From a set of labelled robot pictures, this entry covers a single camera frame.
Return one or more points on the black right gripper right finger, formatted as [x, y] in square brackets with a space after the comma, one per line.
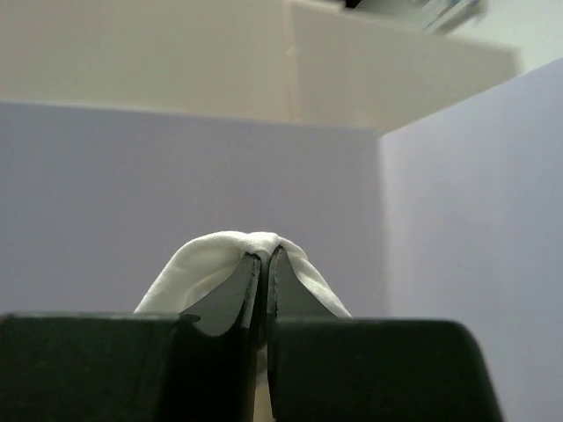
[315, 360]

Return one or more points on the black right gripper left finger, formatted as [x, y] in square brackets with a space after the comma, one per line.
[216, 354]

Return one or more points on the white t shirt colourful print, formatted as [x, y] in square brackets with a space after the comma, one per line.
[202, 264]

